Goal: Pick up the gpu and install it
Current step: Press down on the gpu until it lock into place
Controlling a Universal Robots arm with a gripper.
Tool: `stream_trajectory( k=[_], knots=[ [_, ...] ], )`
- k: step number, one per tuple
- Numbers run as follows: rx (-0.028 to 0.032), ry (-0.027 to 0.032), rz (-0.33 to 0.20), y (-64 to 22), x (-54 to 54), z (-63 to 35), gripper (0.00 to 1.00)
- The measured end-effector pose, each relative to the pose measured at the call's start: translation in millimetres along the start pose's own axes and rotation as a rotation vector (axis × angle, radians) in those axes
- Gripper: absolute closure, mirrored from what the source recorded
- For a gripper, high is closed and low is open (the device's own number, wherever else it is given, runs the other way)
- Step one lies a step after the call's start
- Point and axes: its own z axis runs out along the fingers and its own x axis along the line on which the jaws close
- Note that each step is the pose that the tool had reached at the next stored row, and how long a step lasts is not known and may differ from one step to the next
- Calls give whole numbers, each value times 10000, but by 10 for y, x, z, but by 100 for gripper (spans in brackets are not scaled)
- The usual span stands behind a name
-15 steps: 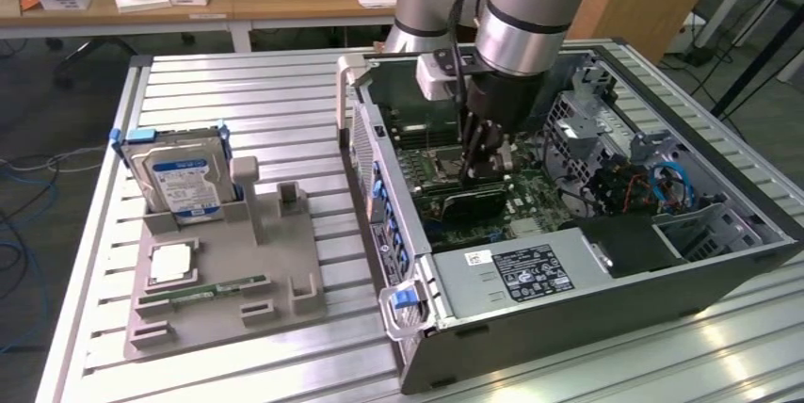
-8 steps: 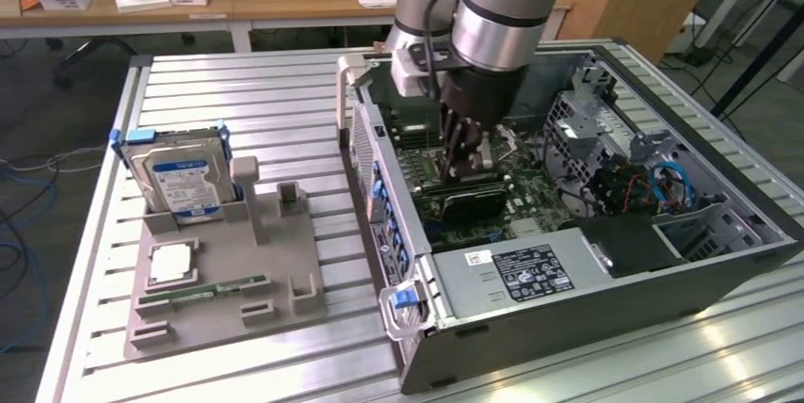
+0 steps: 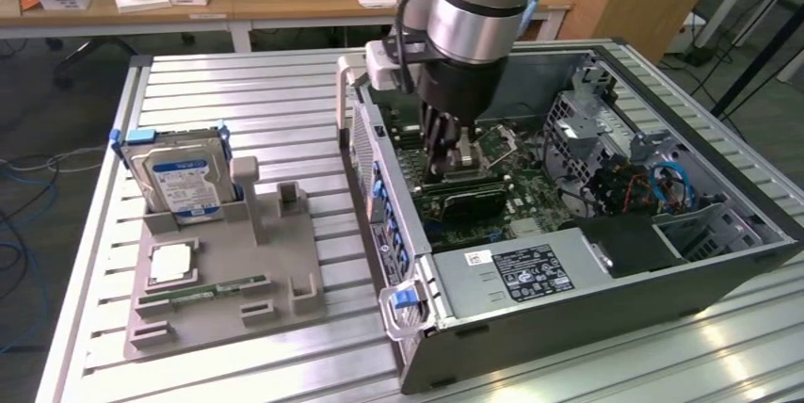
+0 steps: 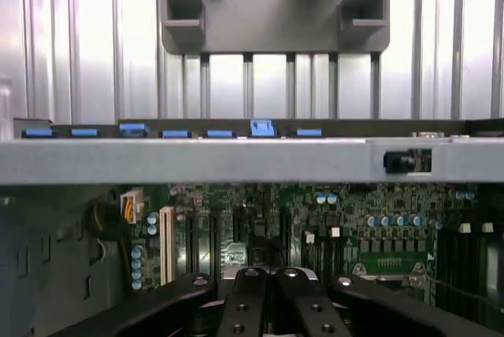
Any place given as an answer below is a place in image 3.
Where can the green motherboard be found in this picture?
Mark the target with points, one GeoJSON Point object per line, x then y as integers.
{"type": "Point", "coordinates": [529, 196]}

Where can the hard disk blue label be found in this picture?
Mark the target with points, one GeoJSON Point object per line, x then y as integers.
{"type": "Point", "coordinates": [182, 182]}

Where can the black office chair base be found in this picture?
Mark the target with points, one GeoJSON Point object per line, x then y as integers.
{"type": "Point", "coordinates": [94, 47]}

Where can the grey power supply unit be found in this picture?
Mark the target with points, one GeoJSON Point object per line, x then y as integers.
{"type": "Point", "coordinates": [465, 280]}

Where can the hard disk drive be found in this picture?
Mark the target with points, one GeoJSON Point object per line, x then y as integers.
{"type": "Point", "coordinates": [142, 135]}

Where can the metal socket cover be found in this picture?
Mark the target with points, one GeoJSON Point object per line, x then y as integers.
{"type": "Point", "coordinates": [503, 132]}

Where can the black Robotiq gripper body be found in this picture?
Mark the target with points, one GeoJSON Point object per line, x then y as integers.
{"type": "Point", "coordinates": [459, 87]}

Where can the black slanted stand pole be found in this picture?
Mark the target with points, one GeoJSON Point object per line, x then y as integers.
{"type": "Point", "coordinates": [758, 45]}

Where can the silver chipset heat sink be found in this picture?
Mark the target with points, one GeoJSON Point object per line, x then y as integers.
{"type": "Point", "coordinates": [529, 228]}

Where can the silver CPU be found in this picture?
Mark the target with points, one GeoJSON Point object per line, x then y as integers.
{"type": "Point", "coordinates": [173, 262]}

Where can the dark grey PC case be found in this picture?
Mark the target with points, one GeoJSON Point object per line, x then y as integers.
{"type": "Point", "coordinates": [566, 318]}

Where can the grey parts rack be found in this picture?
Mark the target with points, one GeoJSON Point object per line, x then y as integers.
{"type": "Point", "coordinates": [277, 257]}

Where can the metal disk bay cage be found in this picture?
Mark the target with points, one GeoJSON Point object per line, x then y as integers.
{"type": "Point", "coordinates": [585, 130]}

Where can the blue case release latch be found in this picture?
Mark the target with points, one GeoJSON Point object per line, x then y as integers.
{"type": "Point", "coordinates": [403, 302]}

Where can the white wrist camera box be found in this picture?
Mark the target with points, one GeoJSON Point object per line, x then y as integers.
{"type": "Point", "coordinates": [383, 69]}

